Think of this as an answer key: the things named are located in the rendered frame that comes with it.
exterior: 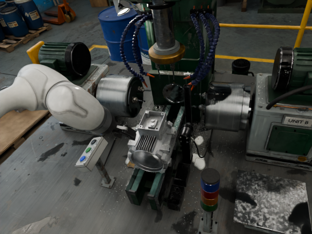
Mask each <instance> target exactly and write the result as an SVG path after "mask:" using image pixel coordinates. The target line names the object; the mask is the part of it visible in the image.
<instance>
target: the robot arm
mask: <svg viewBox="0 0 312 234"><path fill-rule="evenodd" d="M19 108H25V109H28V110H29V111H38V110H45V111H47V110H49V111H50V113H51V114H52V115H53V116H54V117H55V118H56V119H57V120H59V121H60V122H62V123H64V124H66V125H68V126H71V127H73V128H76V129H80V130H86V131H90V132H92V133H95V134H103V135H105V134H109V133H110V134H112V135H114V136H116V137H118V138H122V134H123V135H126V136H127V137H128V138H129V139H131V140H133V141H135V139H136V135H137V134H136V131H135V130H134V129H132V128H130V127H129V126H128V125H126V124H125V125H123V126H122V125H121V124H119V123H117V122H116V121H115V118H114V116H113V115H112V114H111V113H110V111H109V110H108V109H107V108H105V107H103V106H102V105H101V104H100V103H99V101H98V100H97V99H96V98H95V97H93V96H92V95H91V94H90V93H89V92H87V91H86V90H85V89H83V88H81V87H79V86H76V85H75V84H73V83H71V82H70V81H69V80H68V79H67V78H66V77H64V76H63V75H62V74H60V73H58V72H57V71H55V70H53V69H51V68H49V67H47V66H44V65H39V64H29V65H26V66H24V67H22V68H21V69H20V71H19V73H18V75H17V77H16V78H15V80H14V83H13V84H12V85H11V86H10V87H8V88H6V89H3V90H1V91H0V118H1V117H2V116H3V115H5V114H6V113H8V112H10V111H12V110H15V109H19Z"/></svg>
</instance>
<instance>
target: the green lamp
mask: <svg viewBox="0 0 312 234"><path fill-rule="evenodd" d="M201 205H202V207H203V208H204V209H205V210H206V211H213V210H215V209H216V208H217V205H218V202H217V203H216V204H215V205H213V206H208V205H206V204H204V203H203V202H202V200H201Z"/></svg>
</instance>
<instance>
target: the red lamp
mask: <svg viewBox="0 0 312 234"><path fill-rule="evenodd" d="M201 194H202V195H203V197H205V198H206V199H210V200H211V199H215V198H216V197H217V196H218V194H219V189H218V190H217V191H215V192H213V193H209V192H206V191H205V190H203V189H202V187H201Z"/></svg>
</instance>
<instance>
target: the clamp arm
mask: <svg viewBox="0 0 312 234"><path fill-rule="evenodd" d="M183 90H184V104H185V118H186V124H189V125H191V126H192V105H191V85H190V84H185V85H184V86H183Z"/></svg>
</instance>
